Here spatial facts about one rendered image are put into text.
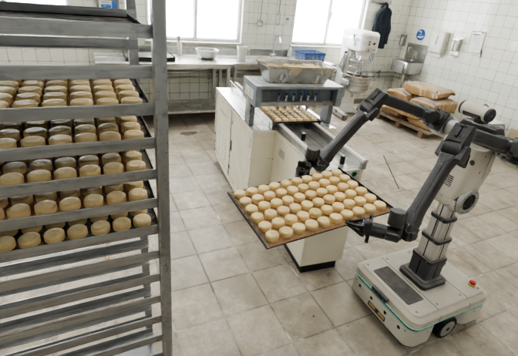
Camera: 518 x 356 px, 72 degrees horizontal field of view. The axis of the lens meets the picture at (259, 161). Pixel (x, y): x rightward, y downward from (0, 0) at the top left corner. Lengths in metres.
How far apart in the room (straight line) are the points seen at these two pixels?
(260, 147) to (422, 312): 1.52
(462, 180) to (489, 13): 4.78
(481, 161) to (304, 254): 1.22
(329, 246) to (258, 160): 0.84
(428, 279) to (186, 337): 1.47
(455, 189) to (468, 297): 0.73
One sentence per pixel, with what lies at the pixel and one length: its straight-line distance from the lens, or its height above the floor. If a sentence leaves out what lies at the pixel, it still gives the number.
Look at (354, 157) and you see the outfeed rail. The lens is 2.40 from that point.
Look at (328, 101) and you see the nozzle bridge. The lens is 2.96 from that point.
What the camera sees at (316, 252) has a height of 0.19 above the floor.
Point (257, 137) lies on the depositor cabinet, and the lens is 2.74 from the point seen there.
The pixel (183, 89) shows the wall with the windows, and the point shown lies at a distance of 5.67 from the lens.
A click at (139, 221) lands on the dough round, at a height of 1.15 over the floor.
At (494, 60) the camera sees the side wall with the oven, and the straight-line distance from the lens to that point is 6.54.
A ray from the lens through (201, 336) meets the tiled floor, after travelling 2.28.
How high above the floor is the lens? 1.78
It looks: 25 degrees down
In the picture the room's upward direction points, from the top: 6 degrees clockwise
